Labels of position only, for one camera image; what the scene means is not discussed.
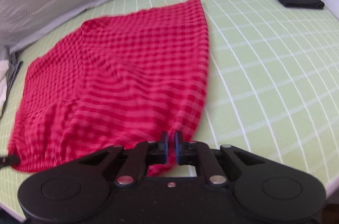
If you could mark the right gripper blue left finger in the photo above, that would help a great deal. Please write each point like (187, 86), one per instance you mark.
(143, 155)

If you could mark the blue denim garment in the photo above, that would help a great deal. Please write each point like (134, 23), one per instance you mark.
(14, 68)

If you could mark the white shirt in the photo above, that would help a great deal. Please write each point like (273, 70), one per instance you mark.
(4, 66)

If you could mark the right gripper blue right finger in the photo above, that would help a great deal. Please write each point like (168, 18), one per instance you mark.
(199, 155)

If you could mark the red checkered shorts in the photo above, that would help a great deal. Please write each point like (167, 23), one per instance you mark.
(114, 80)

